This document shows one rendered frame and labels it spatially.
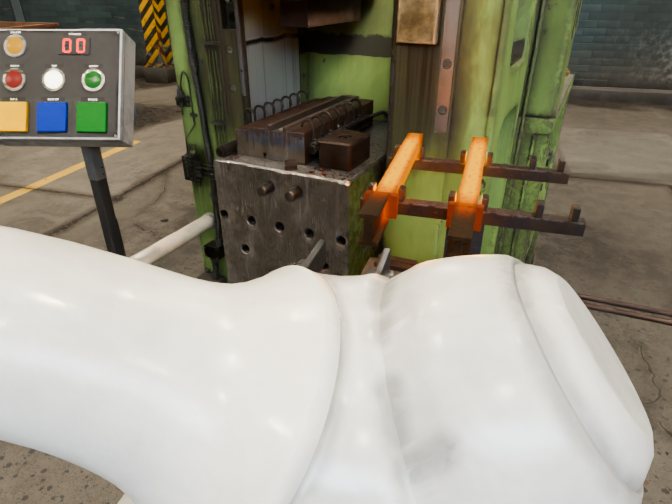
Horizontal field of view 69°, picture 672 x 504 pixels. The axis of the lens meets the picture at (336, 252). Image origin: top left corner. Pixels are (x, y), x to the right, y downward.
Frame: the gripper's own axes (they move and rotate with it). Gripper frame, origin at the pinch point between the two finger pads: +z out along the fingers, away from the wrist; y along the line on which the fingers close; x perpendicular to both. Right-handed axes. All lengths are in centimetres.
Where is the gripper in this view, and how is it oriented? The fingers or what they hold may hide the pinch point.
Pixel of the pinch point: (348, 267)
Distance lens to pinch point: 54.1
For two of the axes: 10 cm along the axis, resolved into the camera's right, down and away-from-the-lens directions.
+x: 0.0, -8.8, -4.8
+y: 9.6, 1.3, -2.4
